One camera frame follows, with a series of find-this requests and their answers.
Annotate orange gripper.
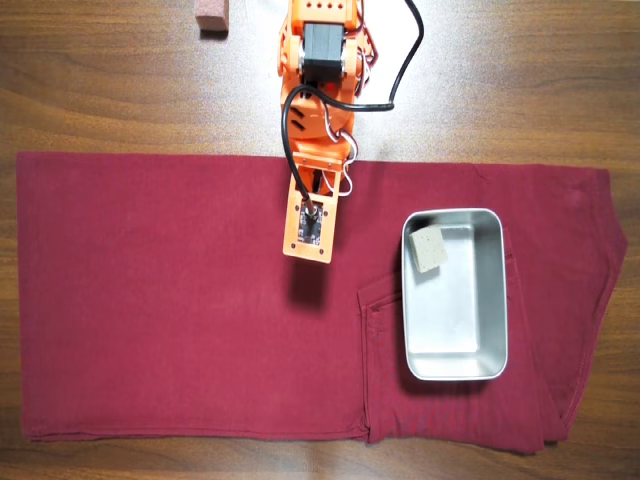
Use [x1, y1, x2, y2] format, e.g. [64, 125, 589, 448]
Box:
[291, 144, 352, 200]

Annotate beige speckled cube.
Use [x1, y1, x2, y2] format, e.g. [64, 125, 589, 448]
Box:
[408, 226, 449, 275]

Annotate pink sponge block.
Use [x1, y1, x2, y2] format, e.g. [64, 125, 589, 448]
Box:
[194, 0, 231, 34]

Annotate red fabric cloth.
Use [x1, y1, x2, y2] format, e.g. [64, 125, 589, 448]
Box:
[16, 152, 629, 455]

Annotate rectangular metal tray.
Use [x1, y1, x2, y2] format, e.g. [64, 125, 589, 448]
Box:
[401, 207, 510, 382]

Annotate white servo wires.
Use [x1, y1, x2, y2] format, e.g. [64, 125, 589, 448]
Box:
[322, 97, 361, 197]

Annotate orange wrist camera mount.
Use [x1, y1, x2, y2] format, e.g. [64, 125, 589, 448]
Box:
[282, 187, 337, 265]

